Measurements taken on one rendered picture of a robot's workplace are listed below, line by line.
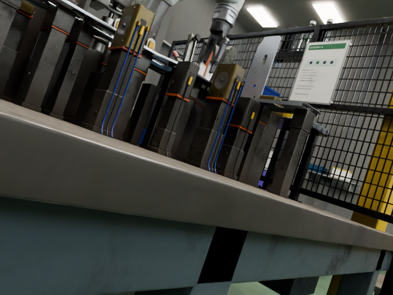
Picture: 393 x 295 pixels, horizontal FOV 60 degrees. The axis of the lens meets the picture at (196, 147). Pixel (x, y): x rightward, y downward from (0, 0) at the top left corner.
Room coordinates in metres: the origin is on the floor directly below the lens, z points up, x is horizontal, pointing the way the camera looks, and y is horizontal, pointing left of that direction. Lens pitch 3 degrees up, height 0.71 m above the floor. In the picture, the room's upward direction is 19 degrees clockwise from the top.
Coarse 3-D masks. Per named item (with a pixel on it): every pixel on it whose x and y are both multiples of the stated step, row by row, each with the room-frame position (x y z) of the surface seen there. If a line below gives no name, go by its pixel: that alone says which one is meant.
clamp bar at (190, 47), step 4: (188, 36) 1.42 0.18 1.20; (192, 36) 1.42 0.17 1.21; (196, 36) 1.39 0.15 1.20; (200, 36) 1.40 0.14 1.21; (188, 40) 1.41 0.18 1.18; (192, 40) 1.43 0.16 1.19; (196, 40) 1.40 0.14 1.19; (188, 44) 1.40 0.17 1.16; (192, 44) 1.43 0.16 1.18; (188, 48) 1.40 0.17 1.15; (192, 48) 1.43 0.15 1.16; (184, 52) 1.41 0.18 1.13; (188, 52) 1.42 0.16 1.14; (192, 52) 1.42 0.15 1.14; (184, 56) 1.40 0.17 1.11; (188, 56) 1.42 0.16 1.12; (192, 56) 1.42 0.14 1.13; (184, 60) 1.40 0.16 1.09; (188, 60) 1.42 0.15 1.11
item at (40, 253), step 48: (0, 240) 0.21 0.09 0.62; (48, 240) 0.24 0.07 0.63; (96, 240) 0.26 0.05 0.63; (144, 240) 0.30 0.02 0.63; (192, 240) 0.35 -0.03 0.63; (240, 240) 0.42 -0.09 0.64; (288, 240) 0.52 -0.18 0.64; (0, 288) 0.22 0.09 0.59; (48, 288) 0.24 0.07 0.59; (96, 288) 0.28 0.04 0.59; (144, 288) 0.32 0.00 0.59; (192, 288) 0.37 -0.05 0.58; (288, 288) 1.26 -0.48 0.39
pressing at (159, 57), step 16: (32, 0) 0.98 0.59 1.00; (48, 0) 0.92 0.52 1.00; (64, 0) 0.87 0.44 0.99; (80, 16) 0.97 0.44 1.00; (96, 32) 1.08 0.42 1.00; (112, 32) 1.02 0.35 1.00; (144, 48) 1.07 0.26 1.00; (160, 64) 1.20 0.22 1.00; (176, 64) 1.13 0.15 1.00; (208, 80) 1.17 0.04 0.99
